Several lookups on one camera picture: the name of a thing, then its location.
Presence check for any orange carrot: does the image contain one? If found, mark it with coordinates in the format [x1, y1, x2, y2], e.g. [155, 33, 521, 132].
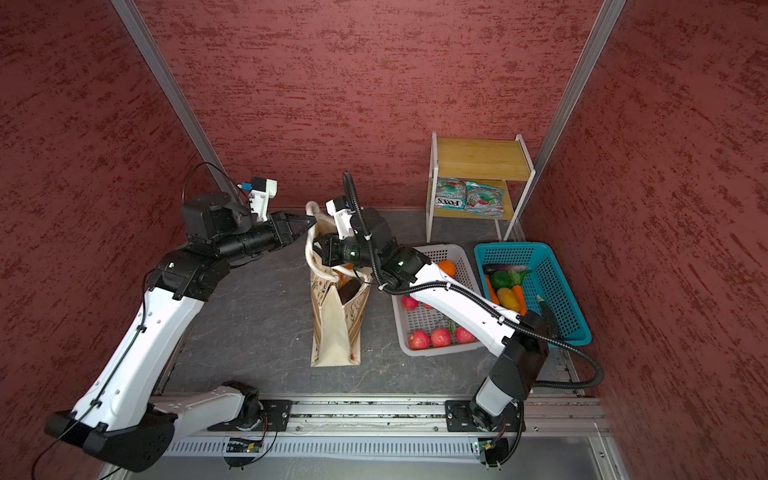
[512, 285, 527, 315]

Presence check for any yellow bell pepper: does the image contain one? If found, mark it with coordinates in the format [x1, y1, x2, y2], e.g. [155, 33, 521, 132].
[496, 288, 521, 312]

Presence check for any red apple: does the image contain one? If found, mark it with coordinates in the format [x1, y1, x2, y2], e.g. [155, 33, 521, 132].
[401, 295, 419, 311]
[455, 327, 477, 344]
[408, 330, 431, 351]
[430, 328, 453, 348]

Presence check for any red-green Fox's candy bag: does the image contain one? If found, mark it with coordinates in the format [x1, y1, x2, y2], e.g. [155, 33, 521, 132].
[465, 182, 505, 218]

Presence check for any white plastic basket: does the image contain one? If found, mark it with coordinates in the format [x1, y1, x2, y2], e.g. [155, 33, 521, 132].
[391, 244, 483, 357]

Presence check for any purple eggplant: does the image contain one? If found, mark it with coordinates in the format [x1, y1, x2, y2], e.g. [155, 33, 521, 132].
[338, 279, 361, 305]

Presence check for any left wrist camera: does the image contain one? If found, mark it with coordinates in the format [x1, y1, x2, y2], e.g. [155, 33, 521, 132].
[240, 177, 278, 222]

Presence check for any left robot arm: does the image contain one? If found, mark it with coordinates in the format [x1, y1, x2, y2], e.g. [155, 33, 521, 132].
[44, 192, 316, 472]

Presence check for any white wooden two-tier shelf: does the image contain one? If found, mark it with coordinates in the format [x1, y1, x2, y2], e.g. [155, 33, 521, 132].
[426, 133, 536, 242]

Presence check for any green bell pepper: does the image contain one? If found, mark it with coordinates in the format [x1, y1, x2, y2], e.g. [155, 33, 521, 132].
[489, 271, 514, 292]

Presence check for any red apple front right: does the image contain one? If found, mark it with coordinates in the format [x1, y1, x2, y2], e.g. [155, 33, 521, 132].
[455, 327, 477, 344]

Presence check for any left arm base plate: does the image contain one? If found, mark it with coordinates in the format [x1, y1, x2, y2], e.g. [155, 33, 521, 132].
[207, 399, 294, 434]

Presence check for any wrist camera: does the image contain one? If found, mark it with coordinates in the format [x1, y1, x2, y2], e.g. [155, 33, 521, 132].
[326, 196, 355, 240]
[240, 177, 278, 222]

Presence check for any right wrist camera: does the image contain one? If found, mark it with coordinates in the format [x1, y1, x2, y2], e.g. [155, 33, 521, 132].
[326, 196, 355, 240]

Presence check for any teal plastic basket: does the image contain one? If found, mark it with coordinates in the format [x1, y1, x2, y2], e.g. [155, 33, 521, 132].
[474, 242, 592, 347]

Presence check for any red apple front middle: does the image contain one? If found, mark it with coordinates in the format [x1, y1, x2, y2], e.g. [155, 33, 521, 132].
[430, 328, 453, 348]

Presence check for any cream canvas tote bag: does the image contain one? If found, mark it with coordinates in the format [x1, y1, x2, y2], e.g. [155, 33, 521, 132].
[304, 201, 373, 367]

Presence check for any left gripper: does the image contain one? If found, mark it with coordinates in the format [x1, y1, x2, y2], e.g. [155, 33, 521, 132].
[217, 211, 317, 263]

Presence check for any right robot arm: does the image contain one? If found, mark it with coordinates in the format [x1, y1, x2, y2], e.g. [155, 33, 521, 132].
[306, 202, 549, 431]

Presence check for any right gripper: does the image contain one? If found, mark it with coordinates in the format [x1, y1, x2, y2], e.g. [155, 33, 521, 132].
[309, 230, 383, 268]

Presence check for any orange fruit back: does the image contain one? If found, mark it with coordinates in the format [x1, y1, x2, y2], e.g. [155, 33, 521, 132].
[438, 260, 457, 278]

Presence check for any aluminium mounting rail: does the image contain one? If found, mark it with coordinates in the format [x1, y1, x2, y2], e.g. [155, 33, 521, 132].
[122, 393, 613, 439]

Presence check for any red apple front left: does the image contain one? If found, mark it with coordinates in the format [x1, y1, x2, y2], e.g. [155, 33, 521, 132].
[408, 330, 431, 351]

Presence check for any red apple middle left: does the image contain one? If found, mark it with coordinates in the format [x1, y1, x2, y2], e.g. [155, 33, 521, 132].
[401, 295, 419, 311]

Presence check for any black corrugated cable conduit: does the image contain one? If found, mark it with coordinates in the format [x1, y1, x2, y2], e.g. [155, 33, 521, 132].
[341, 171, 606, 391]

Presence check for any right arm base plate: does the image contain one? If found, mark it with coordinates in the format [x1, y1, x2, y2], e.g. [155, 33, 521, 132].
[444, 400, 525, 434]

